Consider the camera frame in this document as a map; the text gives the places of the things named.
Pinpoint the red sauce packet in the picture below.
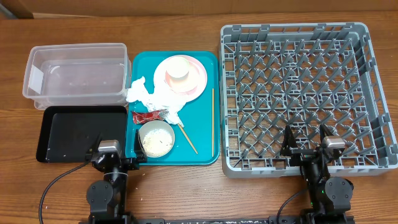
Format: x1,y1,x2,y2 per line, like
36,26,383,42
132,110,169,124

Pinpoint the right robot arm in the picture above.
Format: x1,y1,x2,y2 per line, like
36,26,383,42
276,124,354,223

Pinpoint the teal serving tray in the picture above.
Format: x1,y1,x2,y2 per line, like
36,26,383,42
132,51,220,166

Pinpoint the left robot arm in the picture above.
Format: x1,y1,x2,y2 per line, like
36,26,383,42
85,131,147,224

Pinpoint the pink small bowl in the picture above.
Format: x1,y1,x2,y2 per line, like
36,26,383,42
165,62,200,93

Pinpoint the pink plate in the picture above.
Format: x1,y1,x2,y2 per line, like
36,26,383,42
153,55,207,102

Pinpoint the clear plastic bin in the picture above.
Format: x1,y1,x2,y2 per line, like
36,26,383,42
22,43,131,110

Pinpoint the grey dishwasher rack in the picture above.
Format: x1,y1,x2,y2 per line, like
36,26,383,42
220,22,397,178

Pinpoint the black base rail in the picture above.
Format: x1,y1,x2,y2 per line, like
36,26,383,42
79,216,355,224

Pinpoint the wooden chopstick straight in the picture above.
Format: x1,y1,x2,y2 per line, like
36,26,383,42
211,88,215,157

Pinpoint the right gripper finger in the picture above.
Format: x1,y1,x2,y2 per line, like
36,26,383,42
280,125,298,156
319,124,333,146

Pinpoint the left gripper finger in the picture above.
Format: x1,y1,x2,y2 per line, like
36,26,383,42
86,133,102,156
134,129,147,159

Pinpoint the cream paper cup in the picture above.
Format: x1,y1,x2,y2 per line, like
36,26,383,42
166,56,190,79

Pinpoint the black plastic tray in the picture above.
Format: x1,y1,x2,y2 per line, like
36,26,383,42
36,106,127,162

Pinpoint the white napkin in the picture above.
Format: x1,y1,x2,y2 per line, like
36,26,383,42
126,77,187,127

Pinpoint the white bowl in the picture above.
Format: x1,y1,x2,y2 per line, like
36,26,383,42
139,120,175,158

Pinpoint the wooden chopstick diagonal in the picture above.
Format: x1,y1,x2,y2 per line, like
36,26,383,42
178,123,198,155

